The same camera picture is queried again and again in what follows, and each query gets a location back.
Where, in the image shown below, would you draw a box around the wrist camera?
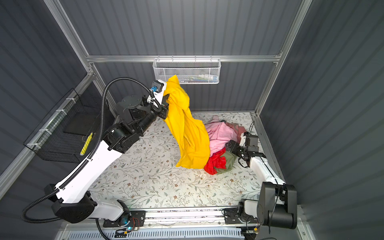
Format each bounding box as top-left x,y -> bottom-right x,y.
151,80 -> 166,94
240,132 -> 259,152

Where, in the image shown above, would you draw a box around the aluminium mounting rail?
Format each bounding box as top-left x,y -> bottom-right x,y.
131,206 -> 257,229

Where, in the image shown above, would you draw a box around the dusty rose cloth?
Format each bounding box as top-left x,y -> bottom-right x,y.
226,123 -> 247,142

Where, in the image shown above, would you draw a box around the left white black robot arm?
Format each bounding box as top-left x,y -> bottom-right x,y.
50,80 -> 169,228

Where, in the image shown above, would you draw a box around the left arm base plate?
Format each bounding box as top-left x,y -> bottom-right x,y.
103,211 -> 147,228

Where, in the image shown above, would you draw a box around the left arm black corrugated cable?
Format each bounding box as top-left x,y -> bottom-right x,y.
20,77 -> 152,224

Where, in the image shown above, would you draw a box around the red cloth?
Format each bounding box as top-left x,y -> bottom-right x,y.
204,148 -> 227,175

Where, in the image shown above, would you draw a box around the olive green cloth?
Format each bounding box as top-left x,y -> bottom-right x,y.
214,152 -> 238,174

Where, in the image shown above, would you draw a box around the yellow green marker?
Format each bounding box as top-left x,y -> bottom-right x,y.
80,132 -> 94,156

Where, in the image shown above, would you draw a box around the black pad in basket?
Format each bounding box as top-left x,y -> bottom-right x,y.
63,113 -> 100,136

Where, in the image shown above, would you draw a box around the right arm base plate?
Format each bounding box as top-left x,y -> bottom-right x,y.
221,208 -> 259,225

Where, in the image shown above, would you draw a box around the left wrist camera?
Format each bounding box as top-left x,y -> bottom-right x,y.
151,80 -> 166,94

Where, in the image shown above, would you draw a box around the black wire mesh basket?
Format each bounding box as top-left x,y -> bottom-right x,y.
24,85 -> 102,164

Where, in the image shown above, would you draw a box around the yellow cloth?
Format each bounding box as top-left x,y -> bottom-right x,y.
165,75 -> 210,169

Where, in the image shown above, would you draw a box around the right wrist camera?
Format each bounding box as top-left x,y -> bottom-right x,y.
240,132 -> 259,152

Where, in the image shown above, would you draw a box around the white ventilated panel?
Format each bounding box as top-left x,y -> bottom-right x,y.
67,227 -> 244,240

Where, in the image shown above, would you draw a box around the items in white basket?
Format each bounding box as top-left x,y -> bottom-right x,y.
179,74 -> 219,84

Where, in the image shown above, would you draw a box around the pink cloth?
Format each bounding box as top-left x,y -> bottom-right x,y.
205,116 -> 237,156

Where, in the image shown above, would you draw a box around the white wire mesh basket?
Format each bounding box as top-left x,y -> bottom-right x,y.
153,58 -> 222,85

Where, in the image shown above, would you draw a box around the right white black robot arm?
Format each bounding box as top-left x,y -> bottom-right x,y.
226,132 -> 298,229

